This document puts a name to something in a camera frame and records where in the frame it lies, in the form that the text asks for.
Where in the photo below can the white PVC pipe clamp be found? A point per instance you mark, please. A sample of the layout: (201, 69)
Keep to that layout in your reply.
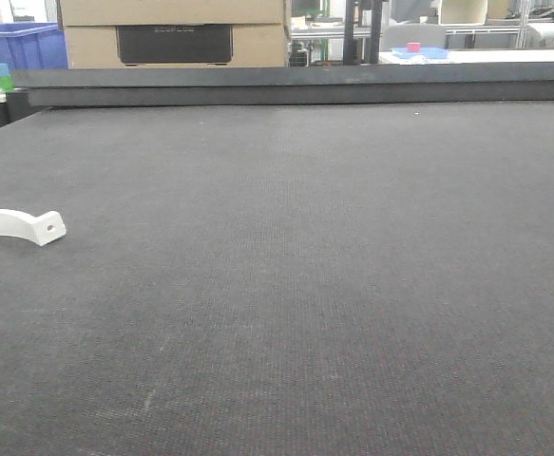
(40, 230)

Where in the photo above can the lower cardboard box black print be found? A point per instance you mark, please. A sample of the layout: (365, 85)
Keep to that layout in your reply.
(253, 46)

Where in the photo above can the blue tray with pink cube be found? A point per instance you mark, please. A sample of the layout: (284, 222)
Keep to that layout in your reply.
(415, 50)

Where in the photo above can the grey office chair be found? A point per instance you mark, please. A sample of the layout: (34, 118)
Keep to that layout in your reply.
(427, 35)

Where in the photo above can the upper cardboard box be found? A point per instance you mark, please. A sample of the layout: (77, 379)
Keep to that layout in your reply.
(143, 12)

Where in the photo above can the blue plastic crate background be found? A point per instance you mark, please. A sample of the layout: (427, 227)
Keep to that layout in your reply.
(30, 45)

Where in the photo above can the black foam board strip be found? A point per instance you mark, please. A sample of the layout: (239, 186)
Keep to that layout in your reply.
(319, 85)

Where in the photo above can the green and blue block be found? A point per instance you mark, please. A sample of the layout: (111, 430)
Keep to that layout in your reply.
(6, 84)

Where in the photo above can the black vertical post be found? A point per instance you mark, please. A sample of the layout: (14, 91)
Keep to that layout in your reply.
(354, 11)

